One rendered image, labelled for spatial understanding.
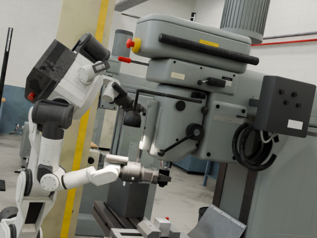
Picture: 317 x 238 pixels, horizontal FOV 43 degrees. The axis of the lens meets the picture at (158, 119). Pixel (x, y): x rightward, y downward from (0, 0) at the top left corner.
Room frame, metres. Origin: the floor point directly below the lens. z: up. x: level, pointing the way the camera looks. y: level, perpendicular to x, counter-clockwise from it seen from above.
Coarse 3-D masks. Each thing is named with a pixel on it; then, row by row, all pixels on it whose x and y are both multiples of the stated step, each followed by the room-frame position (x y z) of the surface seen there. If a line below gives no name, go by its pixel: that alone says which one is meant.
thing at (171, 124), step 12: (168, 84) 1.69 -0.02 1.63; (156, 96) 1.74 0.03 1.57; (168, 108) 1.65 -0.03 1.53; (180, 108) 1.64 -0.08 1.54; (192, 108) 1.67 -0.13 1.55; (156, 120) 1.69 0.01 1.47; (168, 120) 1.64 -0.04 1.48; (180, 120) 1.65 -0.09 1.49; (192, 120) 1.68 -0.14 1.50; (156, 132) 1.67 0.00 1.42; (168, 132) 1.64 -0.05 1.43; (180, 132) 1.66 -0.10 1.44; (156, 144) 1.66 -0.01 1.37; (168, 144) 1.64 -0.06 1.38; (180, 144) 1.66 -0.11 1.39; (192, 144) 1.68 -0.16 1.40; (156, 156) 1.68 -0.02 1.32; (168, 156) 1.67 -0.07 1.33; (180, 156) 1.69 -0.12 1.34
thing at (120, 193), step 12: (120, 180) 2.13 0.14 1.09; (108, 192) 2.22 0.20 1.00; (120, 192) 2.12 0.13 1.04; (132, 192) 2.06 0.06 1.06; (144, 192) 2.10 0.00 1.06; (108, 204) 2.20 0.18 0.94; (120, 204) 2.10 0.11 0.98; (132, 204) 2.07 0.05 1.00; (144, 204) 2.11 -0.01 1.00; (132, 216) 2.07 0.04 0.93
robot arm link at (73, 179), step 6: (60, 168) 1.77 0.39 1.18; (60, 174) 1.73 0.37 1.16; (66, 174) 1.72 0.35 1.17; (72, 174) 1.71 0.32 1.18; (78, 174) 1.70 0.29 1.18; (84, 174) 1.70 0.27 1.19; (60, 180) 1.70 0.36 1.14; (66, 180) 1.70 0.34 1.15; (72, 180) 1.70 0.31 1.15; (78, 180) 1.70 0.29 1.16; (84, 180) 1.70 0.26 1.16; (60, 186) 1.70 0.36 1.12; (66, 186) 1.70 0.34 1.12; (72, 186) 1.71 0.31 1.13; (78, 186) 1.72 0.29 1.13
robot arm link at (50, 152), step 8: (48, 144) 1.67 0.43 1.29; (56, 144) 1.68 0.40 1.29; (40, 152) 1.69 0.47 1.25; (48, 152) 1.68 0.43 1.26; (56, 152) 1.69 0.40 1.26; (40, 160) 1.69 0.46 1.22; (48, 160) 1.68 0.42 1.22; (56, 160) 1.70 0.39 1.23; (40, 168) 1.68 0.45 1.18; (48, 168) 1.68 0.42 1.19; (56, 168) 1.71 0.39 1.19; (40, 176) 1.68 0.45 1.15; (48, 176) 1.67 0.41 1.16; (56, 176) 1.68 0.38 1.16; (48, 184) 1.68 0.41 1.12; (56, 184) 1.67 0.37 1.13
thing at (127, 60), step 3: (120, 57) 1.73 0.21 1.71; (123, 57) 1.74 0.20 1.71; (120, 60) 1.74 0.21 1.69; (123, 60) 1.74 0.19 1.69; (126, 60) 1.74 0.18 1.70; (129, 60) 1.75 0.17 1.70; (132, 60) 1.76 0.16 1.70; (135, 63) 1.77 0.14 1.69; (138, 63) 1.77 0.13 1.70; (141, 63) 1.77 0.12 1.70; (144, 63) 1.78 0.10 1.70; (147, 63) 1.79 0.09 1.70
